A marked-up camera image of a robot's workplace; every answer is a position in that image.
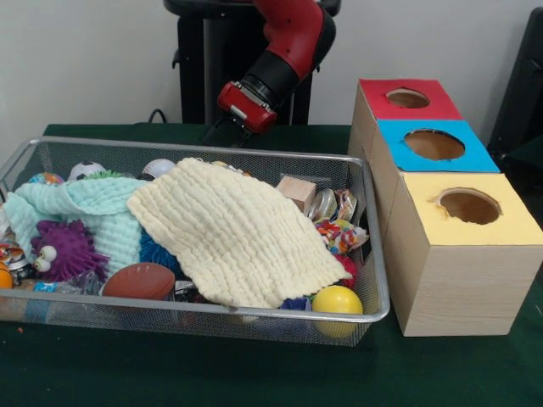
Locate white ball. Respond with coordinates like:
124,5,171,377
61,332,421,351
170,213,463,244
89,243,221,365
142,159,176,180

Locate small wooden block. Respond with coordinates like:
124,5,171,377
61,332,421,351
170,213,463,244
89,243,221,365
277,176,317,213

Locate colourful crinkly packet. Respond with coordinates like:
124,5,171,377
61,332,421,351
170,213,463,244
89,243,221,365
315,219,370,255

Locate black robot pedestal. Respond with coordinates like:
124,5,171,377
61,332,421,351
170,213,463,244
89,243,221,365
164,0,341,126

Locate brown toy football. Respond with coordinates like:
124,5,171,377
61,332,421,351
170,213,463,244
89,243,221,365
102,263,176,300

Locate cream yellow cloth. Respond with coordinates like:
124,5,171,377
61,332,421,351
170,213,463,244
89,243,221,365
126,158,350,309

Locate black chair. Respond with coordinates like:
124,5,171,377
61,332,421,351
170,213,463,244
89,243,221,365
488,8,543,170

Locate mint green cloth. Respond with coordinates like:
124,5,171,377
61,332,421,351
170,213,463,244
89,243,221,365
4,176,149,276

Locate dark green table cloth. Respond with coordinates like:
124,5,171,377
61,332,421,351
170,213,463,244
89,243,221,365
0,123,543,407

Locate clear mesh bin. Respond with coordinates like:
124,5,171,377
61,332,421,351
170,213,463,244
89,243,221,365
0,137,392,347

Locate yellow ball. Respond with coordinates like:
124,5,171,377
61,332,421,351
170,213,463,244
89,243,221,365
311,285,364,338

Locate small soccer ball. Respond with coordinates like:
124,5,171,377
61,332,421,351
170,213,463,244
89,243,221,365
68,162,107,181

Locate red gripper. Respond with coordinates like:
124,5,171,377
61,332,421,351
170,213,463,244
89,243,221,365
201,81,279,149

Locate purple spiky toy with eyes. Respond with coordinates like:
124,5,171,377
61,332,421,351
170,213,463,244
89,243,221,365
31,220,109,283

